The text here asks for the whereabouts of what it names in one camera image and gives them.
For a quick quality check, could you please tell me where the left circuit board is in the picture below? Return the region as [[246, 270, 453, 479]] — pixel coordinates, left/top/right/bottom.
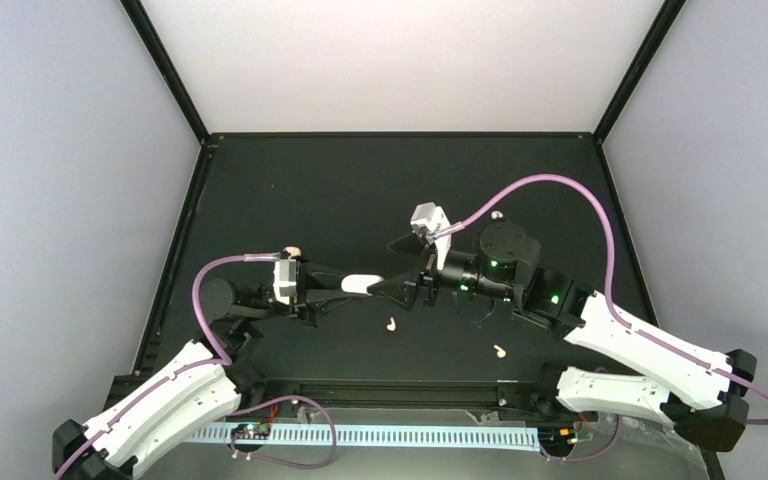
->
[[231, 422, 271, 441]]

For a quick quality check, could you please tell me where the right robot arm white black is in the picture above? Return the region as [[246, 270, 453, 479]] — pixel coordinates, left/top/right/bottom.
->
[[361, 220, 757, 452]]

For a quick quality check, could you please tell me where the white earbuds charging case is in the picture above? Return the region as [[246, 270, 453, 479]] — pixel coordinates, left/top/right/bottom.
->
[[340, 274, 384, 295]]

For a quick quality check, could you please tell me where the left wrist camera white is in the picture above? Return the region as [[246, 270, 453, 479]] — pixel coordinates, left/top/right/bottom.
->
[[272, 259, 298, 305]]

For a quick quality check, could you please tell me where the right circuit board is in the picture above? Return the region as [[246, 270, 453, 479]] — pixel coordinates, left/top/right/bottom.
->
[[538, 428, 593, 445]]

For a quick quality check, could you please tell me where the beige small earbuds case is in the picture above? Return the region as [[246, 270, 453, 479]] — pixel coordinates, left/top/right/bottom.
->
[[283, 246, 302, 259]]

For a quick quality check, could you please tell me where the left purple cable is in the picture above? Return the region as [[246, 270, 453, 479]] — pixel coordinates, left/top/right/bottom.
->
[[52, 252, 283, 480]]

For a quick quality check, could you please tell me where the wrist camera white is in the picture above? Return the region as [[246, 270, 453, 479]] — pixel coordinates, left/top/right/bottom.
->
[[272, 259, 298, 305], [410, 202, 452, 270]]

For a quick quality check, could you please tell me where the light blue slotted cable duct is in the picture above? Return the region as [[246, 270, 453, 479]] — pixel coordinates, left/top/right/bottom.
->
[[185, 422, 540, 452]]

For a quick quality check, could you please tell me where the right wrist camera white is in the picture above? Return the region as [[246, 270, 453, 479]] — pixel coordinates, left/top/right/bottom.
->
[[410, 202, 452, 270]]

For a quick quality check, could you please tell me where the purple cable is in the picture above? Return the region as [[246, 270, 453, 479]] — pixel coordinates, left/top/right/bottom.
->
[[52, 252, 283, 480], [433, 174, 768, 464]]

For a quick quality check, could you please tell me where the black front aluminium rail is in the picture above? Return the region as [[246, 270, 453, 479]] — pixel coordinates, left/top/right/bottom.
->
[[241, 369, 578, 426]]

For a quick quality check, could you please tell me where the circuit board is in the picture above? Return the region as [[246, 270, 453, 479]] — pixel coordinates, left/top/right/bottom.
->
[[538, 428, 593, 445], [231, 422, 271, 441]]

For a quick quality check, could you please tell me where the clear plastic sheet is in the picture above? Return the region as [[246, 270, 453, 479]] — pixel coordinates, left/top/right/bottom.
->
[[463, 409, 707, 480]]

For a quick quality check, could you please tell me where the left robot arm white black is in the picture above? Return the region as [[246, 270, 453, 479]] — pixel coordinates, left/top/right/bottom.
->
[[52, 250, 383, 479]]

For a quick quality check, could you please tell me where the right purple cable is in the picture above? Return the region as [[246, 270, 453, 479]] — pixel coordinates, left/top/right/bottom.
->
[[433, 174, 768, 464]]

